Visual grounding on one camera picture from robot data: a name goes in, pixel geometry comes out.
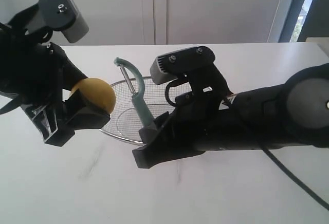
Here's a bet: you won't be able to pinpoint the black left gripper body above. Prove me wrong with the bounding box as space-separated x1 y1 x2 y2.
1 3 85 121

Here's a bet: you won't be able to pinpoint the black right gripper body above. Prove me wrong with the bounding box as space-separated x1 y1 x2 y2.
165 63 247 152

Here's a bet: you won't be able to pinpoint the teal handled peeler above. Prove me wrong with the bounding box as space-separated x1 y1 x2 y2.
114 58 154 127

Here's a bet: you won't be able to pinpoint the yellow lemon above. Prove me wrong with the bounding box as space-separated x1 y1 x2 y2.
70 78 116 114

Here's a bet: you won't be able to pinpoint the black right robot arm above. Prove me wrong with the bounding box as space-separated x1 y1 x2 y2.
133 64 328 169

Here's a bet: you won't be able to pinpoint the oval steel mesh basket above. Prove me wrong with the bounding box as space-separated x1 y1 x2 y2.
100 77 174 146

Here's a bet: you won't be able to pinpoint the white cabinet doors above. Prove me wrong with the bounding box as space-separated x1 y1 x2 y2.
1 0 292 45

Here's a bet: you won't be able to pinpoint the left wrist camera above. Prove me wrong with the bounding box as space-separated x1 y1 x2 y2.
38 0 89 43

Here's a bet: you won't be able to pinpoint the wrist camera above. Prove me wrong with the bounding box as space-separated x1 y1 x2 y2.
150 46 215 85
38 0 89 43

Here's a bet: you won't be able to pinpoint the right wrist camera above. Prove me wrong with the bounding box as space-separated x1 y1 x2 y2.
150 46 215 85

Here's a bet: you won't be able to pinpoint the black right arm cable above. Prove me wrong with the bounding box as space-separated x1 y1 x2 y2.
259 146 329 219

